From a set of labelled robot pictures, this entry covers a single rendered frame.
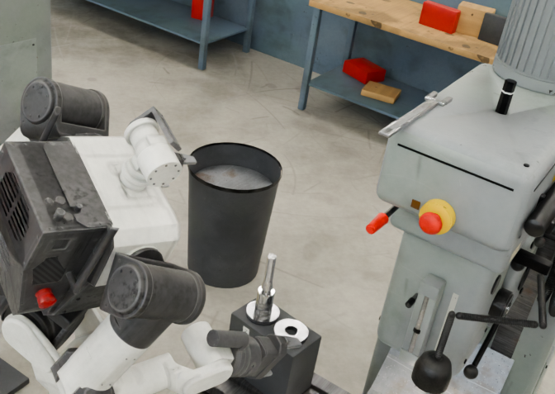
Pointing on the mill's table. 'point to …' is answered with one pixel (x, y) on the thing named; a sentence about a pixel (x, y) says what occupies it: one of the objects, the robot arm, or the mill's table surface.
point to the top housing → (476, 158)
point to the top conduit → (542, 214)
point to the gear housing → (459, 243)
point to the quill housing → (491, 282)
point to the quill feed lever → (500, 306)
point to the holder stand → (286, 379)
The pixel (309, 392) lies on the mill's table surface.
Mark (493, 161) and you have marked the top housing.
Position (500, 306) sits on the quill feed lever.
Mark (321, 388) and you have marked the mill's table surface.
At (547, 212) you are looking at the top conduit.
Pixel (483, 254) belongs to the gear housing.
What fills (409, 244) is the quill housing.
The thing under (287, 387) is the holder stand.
